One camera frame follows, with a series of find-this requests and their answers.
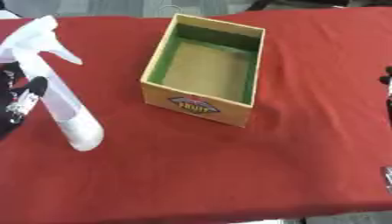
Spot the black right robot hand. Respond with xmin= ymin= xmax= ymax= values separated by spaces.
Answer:
xmin=378 ymin=66 xmax=392 ymax=102

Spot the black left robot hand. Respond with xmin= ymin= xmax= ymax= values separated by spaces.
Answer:
xmin=0 ymin=61 xmax=51 ymax=140

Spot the white spray bottle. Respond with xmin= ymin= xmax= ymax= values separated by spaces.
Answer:
xmin=0 ymin=15 xmax=106 ymax=152

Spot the tan cardboard box green inside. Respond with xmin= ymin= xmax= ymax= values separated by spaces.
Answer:
xmin=139 ymin=12 xmax=267 ymax=129

